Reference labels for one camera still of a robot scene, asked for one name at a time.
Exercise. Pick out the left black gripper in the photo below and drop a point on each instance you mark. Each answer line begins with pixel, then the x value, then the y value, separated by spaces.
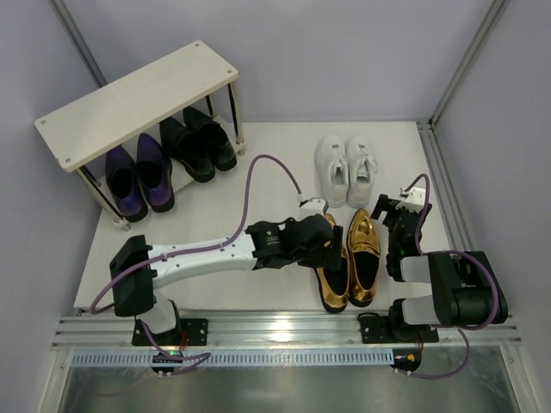
pixel 337 246

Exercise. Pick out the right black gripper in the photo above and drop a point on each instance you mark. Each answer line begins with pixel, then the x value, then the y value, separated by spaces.
pixel 392 211

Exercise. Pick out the gold loafer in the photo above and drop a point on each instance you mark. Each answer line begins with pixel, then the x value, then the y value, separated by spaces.
pixel 334 284
pixel 364 248

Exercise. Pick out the black loafer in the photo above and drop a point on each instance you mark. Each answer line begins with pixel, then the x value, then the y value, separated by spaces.
pixel 220 150
pixel 187 148

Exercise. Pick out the purple loafer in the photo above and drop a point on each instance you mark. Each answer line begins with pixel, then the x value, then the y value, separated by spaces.
pixel 123 184
pixel 154 171

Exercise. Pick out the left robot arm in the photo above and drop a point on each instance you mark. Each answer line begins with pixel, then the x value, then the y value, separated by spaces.
pixel 140 270

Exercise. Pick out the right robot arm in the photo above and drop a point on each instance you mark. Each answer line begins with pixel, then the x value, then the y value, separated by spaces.
pixel 464 291

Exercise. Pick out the white two-tier shoe shelf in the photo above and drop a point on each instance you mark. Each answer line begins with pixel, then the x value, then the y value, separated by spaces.
pixel 117 113

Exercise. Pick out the right white sneaker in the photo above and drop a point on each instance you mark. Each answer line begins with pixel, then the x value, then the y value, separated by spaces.
pixel 362 169

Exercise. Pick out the white sneaker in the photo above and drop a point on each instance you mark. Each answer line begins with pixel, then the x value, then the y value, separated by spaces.
pixel 362 169
pixel 332 170

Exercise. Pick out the left white sneaker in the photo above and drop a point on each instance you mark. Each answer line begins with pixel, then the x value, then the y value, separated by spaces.
pixel 332 170

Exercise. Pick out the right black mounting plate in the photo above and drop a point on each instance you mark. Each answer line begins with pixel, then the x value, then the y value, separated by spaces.
pixel 378 329

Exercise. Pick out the black mounting plate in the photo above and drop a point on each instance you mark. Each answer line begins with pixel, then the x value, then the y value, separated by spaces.
pixel 188 331
pixel 378 329

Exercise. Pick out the right black controller board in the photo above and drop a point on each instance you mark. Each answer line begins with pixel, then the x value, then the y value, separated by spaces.
pixel 406 362

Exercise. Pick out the black controller board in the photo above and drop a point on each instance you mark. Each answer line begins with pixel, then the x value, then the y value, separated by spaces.
pixel 165 365
pixel 406 362

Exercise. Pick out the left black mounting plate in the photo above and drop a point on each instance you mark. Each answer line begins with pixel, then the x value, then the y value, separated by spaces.
pixel 188 331

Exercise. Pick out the left black controller board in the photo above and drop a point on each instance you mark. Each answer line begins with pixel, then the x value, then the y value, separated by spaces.
pixel 165 365

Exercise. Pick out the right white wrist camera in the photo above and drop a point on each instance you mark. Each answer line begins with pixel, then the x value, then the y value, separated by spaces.
pixel 413 195

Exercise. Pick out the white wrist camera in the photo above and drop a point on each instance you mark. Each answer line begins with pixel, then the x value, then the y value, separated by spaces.
pixel 413 195
pixel 312 206

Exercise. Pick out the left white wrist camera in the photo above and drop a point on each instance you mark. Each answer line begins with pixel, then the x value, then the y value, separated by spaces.
pixel 312 206

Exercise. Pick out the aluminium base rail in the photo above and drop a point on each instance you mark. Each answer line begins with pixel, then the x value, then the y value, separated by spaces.
pixel 225 329

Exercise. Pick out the right aluminium floor rail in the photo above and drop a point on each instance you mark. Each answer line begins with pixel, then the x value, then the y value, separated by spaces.
pixel 454 219

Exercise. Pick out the slotted grey cable duct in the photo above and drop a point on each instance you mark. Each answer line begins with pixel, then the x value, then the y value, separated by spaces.
pixel 291 357

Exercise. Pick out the right aluminium frame post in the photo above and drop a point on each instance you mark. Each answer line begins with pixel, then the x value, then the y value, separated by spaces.
pixel 475 47

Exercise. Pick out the aluminium frame post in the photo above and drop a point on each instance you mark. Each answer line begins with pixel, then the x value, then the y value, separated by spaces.
pixel 77 39
pixel 475 47

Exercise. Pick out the left aluminium frame post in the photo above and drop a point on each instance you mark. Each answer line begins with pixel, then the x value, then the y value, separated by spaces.
pixel 77 39

